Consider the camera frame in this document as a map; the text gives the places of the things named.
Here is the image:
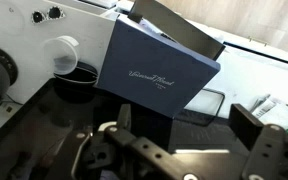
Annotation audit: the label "papers and leaflets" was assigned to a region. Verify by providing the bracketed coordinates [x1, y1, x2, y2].
[250, 94, 288, 130]

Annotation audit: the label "clear round plastic lid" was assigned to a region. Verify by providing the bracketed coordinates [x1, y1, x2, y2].
[0, 0, 25, 35]

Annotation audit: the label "navy blue cardboard box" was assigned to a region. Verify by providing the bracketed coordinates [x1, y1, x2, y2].
[98, 16, 221, 118]

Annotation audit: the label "white tv stand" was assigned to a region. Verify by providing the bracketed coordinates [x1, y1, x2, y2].
[0, 0, 288, 117]

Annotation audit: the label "black white spotted sunglasses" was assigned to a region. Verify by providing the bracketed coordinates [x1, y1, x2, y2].
[31, 6, 66, 24]

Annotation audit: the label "clear plastic cup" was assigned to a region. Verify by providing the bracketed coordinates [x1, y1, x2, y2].
[43, 35, 80, 75]

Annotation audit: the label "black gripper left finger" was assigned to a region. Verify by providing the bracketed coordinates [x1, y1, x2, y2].
[117, 104, 131, 130]

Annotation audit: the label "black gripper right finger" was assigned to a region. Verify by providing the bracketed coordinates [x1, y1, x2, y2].
[229, 104, 263, 150]

